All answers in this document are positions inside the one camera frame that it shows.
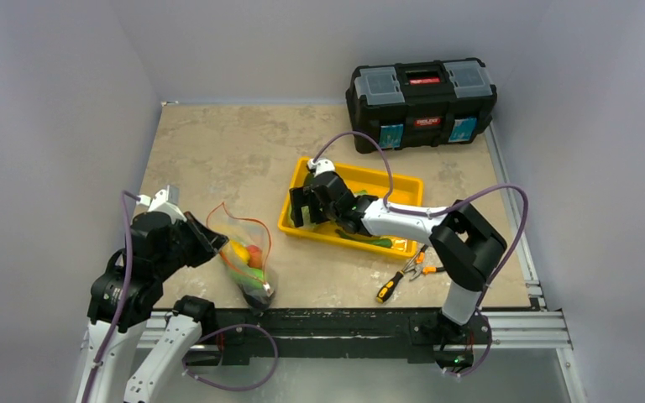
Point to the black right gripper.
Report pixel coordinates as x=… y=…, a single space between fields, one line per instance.
x=312 y=197

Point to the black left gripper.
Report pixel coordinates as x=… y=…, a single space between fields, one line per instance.
x=214 y=241

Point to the yellow banana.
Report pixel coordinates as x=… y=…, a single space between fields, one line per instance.
x=240 y=251

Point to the clear orange zip bag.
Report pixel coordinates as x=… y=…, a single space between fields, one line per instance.
x=245 y=230

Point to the red peach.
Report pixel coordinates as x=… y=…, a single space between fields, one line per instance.
x=256 y=260

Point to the green pepper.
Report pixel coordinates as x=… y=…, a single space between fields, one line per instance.
x=246 y=276

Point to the purple eggplant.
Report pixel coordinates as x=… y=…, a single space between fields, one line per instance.
x=259 y=300

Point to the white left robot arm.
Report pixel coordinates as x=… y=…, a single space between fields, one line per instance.
x=156 y=245

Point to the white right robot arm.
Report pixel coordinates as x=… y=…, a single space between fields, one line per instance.
x=469 y=247

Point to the green cucumber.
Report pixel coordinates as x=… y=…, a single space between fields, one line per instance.
x=380 y=242

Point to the yellow plastic tray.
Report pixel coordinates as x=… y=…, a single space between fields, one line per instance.
x=407 y=190

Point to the yellow black screwdriver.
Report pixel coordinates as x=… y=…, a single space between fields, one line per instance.
x=388 y=288

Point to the black plastic toolbox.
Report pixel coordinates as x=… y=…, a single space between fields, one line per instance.
x=409 y=105

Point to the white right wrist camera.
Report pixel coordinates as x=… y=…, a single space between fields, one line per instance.
x=319 y=166

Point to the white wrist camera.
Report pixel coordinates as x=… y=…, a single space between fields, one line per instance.
x=319 y=166
x=165 y=200

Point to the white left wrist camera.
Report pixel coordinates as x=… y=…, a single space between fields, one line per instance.
x=165 y=200

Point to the black metal base frame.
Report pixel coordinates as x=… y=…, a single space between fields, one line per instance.
x=413 y=334

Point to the orange handled pliers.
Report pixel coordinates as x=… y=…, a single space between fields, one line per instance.
x=419 y=268

